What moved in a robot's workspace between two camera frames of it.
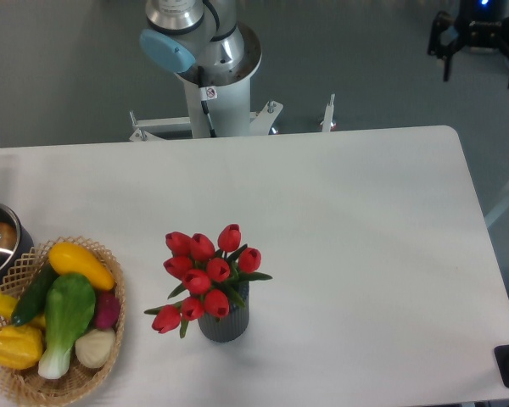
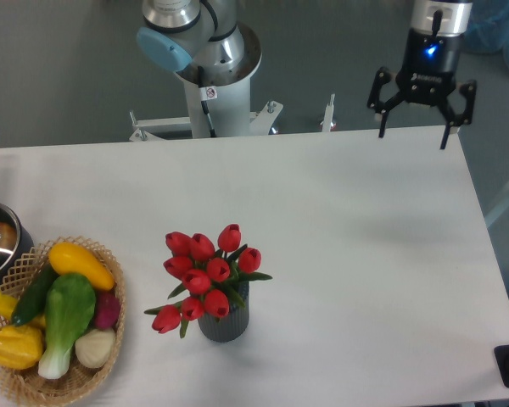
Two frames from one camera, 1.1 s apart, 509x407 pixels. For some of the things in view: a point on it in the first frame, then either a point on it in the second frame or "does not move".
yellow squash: x=68 y=258 does not move
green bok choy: x=69 y=303 does not move
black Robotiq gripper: x=482 y=24 -> x=430 y=64
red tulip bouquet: x=209 y=277 does not move
